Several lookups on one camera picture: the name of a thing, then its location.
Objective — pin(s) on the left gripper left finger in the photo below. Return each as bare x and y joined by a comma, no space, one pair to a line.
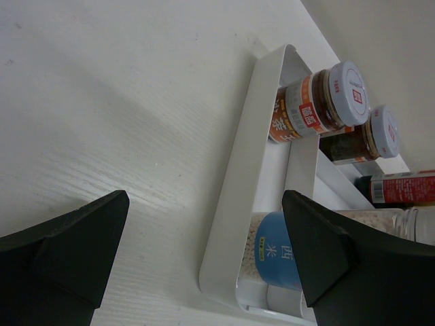
56,272

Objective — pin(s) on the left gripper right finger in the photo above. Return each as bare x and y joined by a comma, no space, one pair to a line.
352,274

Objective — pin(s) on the blue label jar silver lid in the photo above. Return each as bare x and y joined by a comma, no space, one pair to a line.
268,255

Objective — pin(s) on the dark soy sauce bottle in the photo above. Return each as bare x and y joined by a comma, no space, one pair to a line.
398,190

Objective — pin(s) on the dark spice jar white lid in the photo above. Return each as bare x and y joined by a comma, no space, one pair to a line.
377,138

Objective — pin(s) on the orange spice jar white lid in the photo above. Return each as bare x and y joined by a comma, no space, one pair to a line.
326,101

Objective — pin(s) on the white divided organizer tray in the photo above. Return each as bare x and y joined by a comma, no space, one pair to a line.
257,175

